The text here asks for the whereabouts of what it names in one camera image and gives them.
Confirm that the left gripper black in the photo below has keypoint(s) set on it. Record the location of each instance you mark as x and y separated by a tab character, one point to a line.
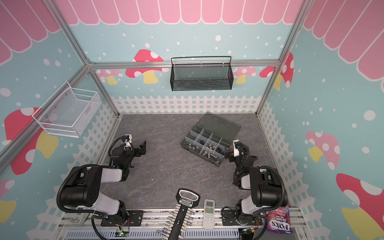
142	149

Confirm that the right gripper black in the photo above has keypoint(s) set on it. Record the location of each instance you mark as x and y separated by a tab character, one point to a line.
231	154

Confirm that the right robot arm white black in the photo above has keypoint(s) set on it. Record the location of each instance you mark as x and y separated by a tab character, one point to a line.
266	186

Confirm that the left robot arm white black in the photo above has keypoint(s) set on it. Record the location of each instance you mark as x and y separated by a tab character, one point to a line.
80	191

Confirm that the grey compartment organizer box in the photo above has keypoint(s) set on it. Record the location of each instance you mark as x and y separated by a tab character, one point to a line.
211	137

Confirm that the white remote control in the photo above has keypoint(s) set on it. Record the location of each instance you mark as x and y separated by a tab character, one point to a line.
209	214

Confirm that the purple Fox's candy bag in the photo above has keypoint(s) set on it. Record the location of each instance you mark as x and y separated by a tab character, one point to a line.
279	221

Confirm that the black tool with sockets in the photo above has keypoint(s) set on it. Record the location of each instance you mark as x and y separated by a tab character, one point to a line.
182	216

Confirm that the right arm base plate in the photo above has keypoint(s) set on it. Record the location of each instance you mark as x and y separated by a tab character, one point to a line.
234	218

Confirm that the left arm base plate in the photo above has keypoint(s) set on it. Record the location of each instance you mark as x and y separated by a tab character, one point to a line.
131	218

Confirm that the white wire wall basket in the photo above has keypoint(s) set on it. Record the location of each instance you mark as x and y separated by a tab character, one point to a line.
69	112

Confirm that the black mesh wall basket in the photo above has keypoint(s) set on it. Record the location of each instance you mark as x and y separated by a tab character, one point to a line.
205	73

